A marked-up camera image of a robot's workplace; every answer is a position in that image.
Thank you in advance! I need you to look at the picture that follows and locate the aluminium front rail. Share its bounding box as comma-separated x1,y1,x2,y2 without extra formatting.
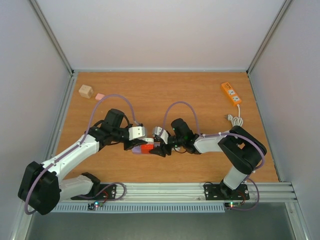
22,181,298,203

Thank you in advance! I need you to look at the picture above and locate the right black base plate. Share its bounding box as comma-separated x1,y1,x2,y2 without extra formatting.
203,182,250,201

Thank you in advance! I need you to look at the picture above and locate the right small circuit board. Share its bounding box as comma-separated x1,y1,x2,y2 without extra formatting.
224,201,242,209

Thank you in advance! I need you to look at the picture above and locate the beige cube socket adapter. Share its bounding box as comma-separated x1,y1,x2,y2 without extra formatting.
78,84,94,99

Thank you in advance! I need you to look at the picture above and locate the pink plug adapter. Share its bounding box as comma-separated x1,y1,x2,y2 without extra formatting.
95,93,105,101

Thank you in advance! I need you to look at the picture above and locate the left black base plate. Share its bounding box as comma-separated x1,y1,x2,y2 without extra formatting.
71,184,117,201

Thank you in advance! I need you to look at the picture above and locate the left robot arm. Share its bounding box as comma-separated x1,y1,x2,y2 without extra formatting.
17,108,147,215

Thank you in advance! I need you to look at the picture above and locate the purple power strip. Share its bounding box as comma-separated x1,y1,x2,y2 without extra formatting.
131,142,160,155

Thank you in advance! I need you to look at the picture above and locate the right aluminium corner post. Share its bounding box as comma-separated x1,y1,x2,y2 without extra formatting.
246,0,294,77

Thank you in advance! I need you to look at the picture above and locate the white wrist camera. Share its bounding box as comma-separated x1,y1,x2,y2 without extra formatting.
128,126,147,141
152,126,169,145

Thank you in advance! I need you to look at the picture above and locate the white cube plug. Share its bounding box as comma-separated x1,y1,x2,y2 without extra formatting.
143,137,155,145

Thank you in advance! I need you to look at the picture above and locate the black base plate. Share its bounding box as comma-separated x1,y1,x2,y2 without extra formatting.
203,182,250,201
71,184,117,201

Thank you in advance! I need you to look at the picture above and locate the orange power strip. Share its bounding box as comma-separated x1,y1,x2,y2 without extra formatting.
221,82,242,107

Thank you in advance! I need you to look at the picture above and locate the red cube socket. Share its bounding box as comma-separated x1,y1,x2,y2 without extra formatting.
140,144,154,154

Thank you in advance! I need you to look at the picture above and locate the left small circuit board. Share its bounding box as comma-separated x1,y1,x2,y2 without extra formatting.
87,201,104,211

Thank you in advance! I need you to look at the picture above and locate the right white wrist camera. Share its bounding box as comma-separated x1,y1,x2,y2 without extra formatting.
152,126,169,145

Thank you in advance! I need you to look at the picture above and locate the small circuit board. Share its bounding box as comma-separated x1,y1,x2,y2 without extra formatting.
87,201,104,211
224,201,242,209

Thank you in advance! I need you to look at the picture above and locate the blue slotted cable duct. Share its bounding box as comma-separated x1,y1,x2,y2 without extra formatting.
52,202,225,214

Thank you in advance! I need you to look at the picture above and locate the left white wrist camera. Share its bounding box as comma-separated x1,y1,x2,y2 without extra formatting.
128,126,147,141

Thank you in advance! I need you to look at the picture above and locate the left aluminium corner post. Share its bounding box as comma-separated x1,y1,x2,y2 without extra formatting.
28,0,74,76

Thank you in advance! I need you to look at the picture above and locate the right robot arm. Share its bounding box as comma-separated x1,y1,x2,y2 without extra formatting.
149,118,267,199

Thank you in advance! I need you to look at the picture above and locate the aluminium corner post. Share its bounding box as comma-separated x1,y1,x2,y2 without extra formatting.
246,0,294,77
28,0,74,76

